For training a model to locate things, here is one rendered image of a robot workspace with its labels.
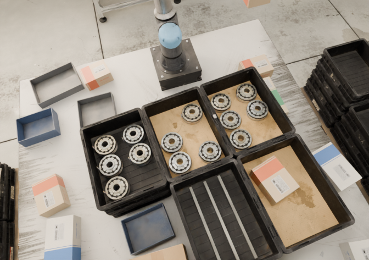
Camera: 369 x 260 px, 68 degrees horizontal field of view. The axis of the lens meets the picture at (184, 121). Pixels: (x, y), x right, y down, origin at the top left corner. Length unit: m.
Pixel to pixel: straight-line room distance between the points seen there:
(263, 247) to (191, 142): 0.53
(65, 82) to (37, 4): 2.04
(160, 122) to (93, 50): 1.73
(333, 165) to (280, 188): 0.34
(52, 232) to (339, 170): 1.30
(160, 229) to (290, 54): 2.04
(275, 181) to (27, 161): 1.26
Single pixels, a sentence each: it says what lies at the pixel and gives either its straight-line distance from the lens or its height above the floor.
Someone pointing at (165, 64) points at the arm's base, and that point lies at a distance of 1.56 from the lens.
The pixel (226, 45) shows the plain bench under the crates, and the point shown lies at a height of 0.70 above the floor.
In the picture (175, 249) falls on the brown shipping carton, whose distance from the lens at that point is 1.17.
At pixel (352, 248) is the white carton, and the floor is 0.79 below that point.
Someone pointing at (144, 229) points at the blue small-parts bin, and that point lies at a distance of 1.35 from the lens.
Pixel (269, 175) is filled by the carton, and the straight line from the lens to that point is 1.20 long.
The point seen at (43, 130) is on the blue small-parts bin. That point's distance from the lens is 1.72.
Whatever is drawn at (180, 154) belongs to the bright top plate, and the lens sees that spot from 1.25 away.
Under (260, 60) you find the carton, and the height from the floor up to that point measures 0.77.
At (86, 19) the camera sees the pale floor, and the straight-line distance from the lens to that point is 3.31.
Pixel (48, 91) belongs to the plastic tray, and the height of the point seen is 0.70.
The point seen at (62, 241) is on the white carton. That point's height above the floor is 0.79.
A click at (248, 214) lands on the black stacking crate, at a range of 1.22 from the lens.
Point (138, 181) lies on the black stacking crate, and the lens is 1.27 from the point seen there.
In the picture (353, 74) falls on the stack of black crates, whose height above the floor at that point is 0.49.
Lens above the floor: 2.02
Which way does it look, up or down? 62 degrees down
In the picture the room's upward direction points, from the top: 8 degrees counter-clockwise
